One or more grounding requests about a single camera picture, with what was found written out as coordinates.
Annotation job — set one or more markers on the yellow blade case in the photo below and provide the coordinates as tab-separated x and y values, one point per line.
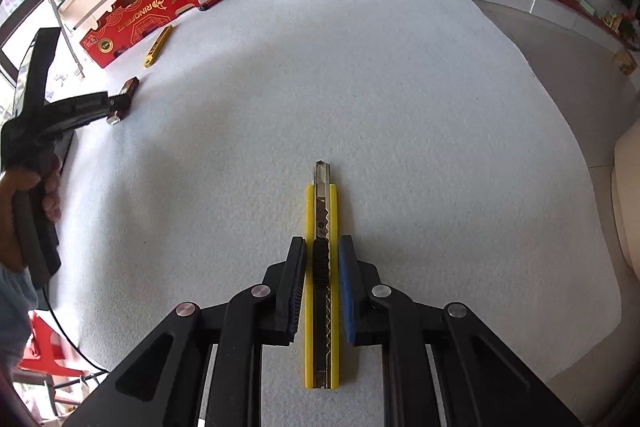
157	47

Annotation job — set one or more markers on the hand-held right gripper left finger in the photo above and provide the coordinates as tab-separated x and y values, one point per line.
295	292

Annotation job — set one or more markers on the person's left hand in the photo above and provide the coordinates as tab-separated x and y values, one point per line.
10	217

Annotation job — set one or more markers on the red plastic stool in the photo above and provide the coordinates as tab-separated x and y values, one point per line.
45	349

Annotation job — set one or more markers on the dark red lighter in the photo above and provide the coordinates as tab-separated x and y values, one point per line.
128	89

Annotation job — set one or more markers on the red cardboard box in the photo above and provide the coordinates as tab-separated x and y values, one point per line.
150	14

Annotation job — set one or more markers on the white felt table mat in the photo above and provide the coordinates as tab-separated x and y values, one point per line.
350	82

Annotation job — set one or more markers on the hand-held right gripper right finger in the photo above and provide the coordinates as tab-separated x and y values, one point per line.
350	292

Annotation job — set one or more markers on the low television console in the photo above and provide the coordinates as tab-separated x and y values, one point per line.
550	7

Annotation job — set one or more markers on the small printed box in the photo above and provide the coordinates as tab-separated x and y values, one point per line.
625	63

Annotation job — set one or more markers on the yellow utility knife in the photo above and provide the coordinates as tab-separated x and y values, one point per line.
322	207

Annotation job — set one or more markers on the thin grey pole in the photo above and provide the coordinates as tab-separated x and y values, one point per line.
65	37

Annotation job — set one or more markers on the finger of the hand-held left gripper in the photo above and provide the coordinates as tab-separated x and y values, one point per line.
85	107
40	62

